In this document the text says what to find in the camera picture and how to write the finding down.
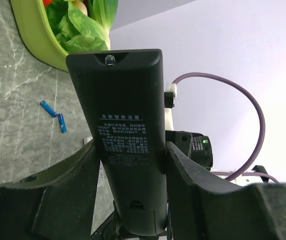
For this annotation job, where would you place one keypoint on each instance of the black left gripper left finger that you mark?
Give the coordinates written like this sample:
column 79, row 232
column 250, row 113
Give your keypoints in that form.
column 54, row 204

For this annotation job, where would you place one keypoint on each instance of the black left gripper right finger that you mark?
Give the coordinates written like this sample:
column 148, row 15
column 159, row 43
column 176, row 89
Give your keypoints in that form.
column 205, row 206

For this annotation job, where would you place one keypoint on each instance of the blue battery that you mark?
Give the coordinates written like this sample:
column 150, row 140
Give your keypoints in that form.
column 48, row 109
column 62, row 123

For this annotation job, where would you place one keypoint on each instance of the black remote control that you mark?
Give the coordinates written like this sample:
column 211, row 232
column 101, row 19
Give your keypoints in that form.
column 121, row 93

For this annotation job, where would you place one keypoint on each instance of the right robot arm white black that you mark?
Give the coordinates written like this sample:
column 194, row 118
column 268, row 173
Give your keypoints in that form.
column 197, row 147

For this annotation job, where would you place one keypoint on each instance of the white remote control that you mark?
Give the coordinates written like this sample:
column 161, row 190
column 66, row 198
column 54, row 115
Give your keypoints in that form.
column 87, row 140

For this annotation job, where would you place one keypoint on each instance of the green lettuce head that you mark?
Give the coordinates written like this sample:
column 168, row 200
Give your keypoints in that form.
column 75, row 31

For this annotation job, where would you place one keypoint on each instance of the green plastic basket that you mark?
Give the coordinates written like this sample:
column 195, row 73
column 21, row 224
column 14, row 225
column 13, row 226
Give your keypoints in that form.
column 36, row 33

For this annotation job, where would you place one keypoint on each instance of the green bok choy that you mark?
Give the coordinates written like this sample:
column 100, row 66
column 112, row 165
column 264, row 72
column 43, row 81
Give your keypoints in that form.
column 104, row 12

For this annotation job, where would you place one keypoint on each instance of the white radish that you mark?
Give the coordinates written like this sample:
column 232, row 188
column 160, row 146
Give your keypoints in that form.
column 81, row 6

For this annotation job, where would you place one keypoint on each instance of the red pepper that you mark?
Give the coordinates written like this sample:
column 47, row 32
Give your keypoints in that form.
column 47, row 2

